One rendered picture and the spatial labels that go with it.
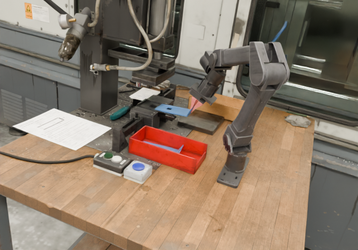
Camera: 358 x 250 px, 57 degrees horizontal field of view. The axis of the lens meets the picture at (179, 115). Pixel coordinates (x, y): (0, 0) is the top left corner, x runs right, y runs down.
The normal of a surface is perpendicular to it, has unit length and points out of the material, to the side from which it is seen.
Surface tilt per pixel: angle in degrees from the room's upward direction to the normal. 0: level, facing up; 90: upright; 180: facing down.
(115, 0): 90
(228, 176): 0
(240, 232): 0
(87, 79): 90
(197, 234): 0
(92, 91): 90
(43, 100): 90
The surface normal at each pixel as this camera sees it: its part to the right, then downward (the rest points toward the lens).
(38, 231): 0.11, -0.90
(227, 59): -0.82, 0.14
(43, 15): -0.44, 0.33
